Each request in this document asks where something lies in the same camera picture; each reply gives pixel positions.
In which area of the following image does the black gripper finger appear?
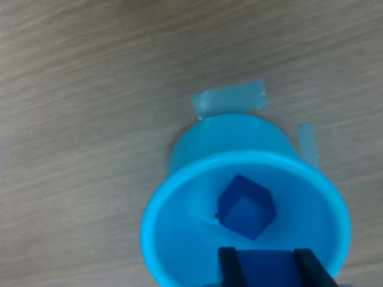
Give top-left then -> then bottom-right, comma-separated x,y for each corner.
293,248 -> 339,287
217,246 -> 248,287

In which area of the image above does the blue wooden cube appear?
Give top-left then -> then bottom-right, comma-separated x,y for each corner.
236,249 -> 300,287
215,173 -> 278,242

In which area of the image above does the blue plastic cup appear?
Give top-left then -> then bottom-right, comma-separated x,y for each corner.
139,112 -> 351,287

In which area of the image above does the blue tape patch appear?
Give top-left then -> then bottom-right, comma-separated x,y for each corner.
190,78 -> 267,121
296,123 -> 320,167

